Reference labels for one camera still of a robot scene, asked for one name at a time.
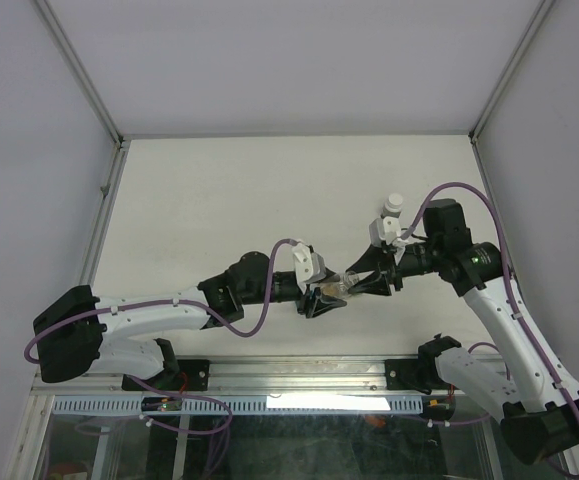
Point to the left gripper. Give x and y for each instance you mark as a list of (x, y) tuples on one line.
[(324, 303)]

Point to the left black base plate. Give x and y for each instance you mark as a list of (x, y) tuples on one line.
[(192, 375)]

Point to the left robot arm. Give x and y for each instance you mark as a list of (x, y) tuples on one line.
[(82, 333)]

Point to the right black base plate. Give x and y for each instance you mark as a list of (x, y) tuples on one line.
[(424, 374)]

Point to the grey slotted cable duct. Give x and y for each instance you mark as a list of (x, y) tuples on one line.
[(118, 406)]

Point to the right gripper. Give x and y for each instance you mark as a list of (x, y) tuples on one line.
[(374, 258)]

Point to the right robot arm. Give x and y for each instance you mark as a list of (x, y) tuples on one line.
[(537, 405)]

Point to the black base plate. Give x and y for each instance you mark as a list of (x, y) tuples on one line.
[(192, 375), (424, 374)]

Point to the aluminium mounting rail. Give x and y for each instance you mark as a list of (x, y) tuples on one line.
[(256, 375)]

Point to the clear pill jar gold lid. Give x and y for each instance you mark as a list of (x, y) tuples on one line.
[(340, 286)]

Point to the white pill bottle blue label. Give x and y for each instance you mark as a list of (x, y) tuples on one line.
[(393, 206)]

